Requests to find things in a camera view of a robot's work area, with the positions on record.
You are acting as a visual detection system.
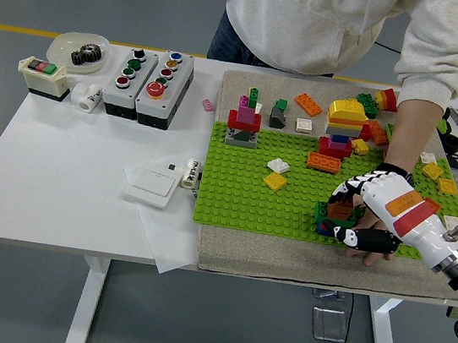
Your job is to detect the grey slope brick green top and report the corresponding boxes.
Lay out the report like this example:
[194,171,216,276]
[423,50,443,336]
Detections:
[267,96,291,131]

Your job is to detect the white labelled tube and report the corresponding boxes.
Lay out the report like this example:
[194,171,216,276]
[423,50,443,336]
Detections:
[179,157,202,190]

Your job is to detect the silver floor socket lid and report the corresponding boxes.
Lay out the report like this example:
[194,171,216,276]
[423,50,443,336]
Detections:
[307,304,351,343]
[312,286,346,302]

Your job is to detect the grey-brown mat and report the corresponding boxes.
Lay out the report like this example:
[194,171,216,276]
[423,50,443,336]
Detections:
[194,67,458,308]

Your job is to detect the green studded baseplate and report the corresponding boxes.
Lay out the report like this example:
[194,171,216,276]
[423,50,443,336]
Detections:
[190,119,458,265]

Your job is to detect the white pipe tee fitting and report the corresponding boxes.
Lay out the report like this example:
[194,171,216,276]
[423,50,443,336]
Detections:
[69,80,105,114]

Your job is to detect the yellow flat square brick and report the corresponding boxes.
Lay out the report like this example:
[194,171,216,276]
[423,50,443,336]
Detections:
[436,177,458,196]
[262,170,288,192]
[419,160,445,181]

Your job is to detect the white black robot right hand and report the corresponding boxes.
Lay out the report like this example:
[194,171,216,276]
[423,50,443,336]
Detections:
[319,163,458,278]

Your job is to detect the cream red-green switch box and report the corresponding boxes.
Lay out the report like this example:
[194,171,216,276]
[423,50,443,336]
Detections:
[13,54,76,104]

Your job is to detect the person's left hand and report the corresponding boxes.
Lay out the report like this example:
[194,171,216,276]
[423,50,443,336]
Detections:
[341,203,406,272]

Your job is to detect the white wall switch plate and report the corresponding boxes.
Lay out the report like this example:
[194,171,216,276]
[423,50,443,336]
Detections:
[122,164,182,212]

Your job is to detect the black wrist watch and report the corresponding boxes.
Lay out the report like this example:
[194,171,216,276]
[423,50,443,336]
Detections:
[374,160,417,187]

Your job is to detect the burger-shaped multicolour brick tower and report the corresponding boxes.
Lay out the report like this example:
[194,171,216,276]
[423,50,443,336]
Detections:
[316,94,372,161]

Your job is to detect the dark green chunky brick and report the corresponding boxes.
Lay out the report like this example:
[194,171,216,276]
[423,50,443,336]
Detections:
[354,90,381,120]

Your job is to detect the grey four-button control box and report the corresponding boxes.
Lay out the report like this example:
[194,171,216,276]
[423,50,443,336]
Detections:
[98,44,161,122]

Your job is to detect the dark green long brick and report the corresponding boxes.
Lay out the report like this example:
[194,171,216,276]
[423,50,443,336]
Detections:
[313,199,366,234]

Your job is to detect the orange long brick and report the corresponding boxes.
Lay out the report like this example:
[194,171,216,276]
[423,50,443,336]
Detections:
[423,197,443,215]
[292,91,325,117]
[364,119,391,148]
[305,151,342,175]

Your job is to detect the small yellow brick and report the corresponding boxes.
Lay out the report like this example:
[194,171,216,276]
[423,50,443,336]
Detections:
[349,137,371,157]

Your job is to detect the white plastic bowl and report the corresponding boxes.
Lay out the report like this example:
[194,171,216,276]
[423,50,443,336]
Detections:
[45,28,112,79]

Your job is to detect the red yellow orange curved bricks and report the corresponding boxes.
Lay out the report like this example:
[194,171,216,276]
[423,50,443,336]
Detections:
[373,85,401,114]

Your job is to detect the grey emergency-stop control box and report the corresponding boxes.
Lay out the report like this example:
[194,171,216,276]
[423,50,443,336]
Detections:
[131,46,198,133]

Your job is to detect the black metal gear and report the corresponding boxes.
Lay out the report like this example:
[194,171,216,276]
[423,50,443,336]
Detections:
[69,41,105,70]

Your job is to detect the red pink grey brick tower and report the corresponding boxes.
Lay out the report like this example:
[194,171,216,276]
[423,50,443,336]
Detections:
[223,82,267,150]

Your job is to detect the white paper sheet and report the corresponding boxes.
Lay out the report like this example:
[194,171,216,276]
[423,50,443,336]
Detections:
[109,163,211,280]

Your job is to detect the white flat square brick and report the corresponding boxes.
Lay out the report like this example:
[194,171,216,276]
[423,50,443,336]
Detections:
[418,150,439,165]
[440,214,458,232]
[265,155,292,176]
[293,117,314,134]

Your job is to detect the person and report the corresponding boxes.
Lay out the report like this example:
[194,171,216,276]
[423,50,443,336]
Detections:
[167,0,458,279]

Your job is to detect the black power cable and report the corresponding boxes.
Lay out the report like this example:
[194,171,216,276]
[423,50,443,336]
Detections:
[335,290,356,343]

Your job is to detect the red and blue brick stack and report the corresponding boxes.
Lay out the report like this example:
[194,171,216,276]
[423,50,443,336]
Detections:
[316,221,340,238]

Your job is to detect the black ring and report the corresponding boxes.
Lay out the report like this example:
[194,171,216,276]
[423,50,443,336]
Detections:
[439,133,458,154]

